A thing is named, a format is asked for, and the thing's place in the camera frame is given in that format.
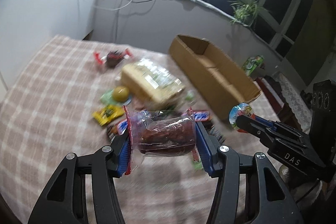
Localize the pink plaid tablecloth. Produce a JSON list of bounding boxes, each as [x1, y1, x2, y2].
[[1, 36, 217, 223]]

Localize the green drink carton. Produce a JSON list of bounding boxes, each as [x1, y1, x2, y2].
[[242, 55, 264, 76]]

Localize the yellow pudding cup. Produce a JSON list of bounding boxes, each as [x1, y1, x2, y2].
[[112, 86, 131, 105]]

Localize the red wrapped chocolate cake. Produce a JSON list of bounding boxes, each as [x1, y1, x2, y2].
[[93, 48, 133, 68]]

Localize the white lace cloth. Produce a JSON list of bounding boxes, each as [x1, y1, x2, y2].
[[274, 72, 312, 134]]

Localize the Snickers bar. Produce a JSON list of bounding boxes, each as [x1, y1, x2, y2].
[[111, 111, 211, 135]]

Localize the dark red jelly snack pack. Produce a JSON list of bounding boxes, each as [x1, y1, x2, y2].
[[124, 106, 197, 175]]

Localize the yellow candy packet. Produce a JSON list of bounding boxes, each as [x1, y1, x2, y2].
[[92, 105, 125, 126]]

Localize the potted spider plant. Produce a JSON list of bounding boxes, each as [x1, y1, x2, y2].
[[228, 0, 268, 27]]

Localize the colourful lid jelly cup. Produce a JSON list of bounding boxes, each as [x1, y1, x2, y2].
[[228, 102, 256, 133]]

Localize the red box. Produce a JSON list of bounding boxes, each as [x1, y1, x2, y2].
[[255, 77, 285, 114]]

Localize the bread loaf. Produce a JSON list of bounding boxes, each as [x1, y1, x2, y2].
[[120, 58, 185, 110]]

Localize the long cardboard box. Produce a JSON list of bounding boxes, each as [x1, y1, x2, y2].
[[169, 35, 261, 120]]

